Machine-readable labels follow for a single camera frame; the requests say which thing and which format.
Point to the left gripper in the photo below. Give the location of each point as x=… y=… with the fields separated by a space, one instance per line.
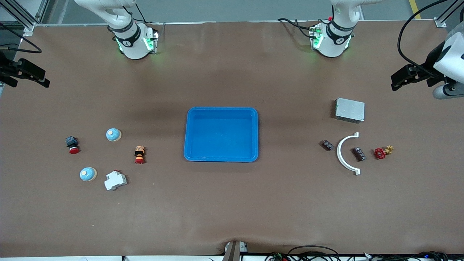
x=430 y=63

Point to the brown electrolytic capacitor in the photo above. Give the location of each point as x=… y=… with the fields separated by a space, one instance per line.
x=359 y=154

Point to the blue service bell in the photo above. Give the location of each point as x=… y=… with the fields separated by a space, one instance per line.
x=88 y=174
x=113 y=134

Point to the small black terminal block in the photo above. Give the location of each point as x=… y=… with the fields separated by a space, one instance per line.
x=327 y=145

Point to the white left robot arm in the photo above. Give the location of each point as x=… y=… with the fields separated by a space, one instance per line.
x=337 y=40

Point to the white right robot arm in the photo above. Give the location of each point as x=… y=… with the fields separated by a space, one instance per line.
x=132 y=43

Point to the blue plastic tray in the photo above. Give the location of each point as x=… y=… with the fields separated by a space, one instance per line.
x=221 y=134

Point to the perforated grey metal box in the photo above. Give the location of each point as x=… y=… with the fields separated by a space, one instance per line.
x=349 y=110

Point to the red handwheel brass valve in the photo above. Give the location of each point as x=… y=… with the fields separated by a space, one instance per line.
x=379 y=153

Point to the red mushroom push button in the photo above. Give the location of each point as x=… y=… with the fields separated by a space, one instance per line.
x=73 y=149

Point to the orange red push button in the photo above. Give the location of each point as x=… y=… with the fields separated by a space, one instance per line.
x=139 y=154

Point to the white circuit breaker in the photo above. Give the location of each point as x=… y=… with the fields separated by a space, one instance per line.
x=114 y=180

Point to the aluminium frame post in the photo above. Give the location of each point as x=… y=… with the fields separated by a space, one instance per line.
x=29 y=26
x=440 y=22

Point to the white curved plastic bracket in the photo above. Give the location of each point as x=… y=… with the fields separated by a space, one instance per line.
x=339 y=153

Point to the grey metal clamp bracket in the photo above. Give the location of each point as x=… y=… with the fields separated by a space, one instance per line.
x=233 y=252

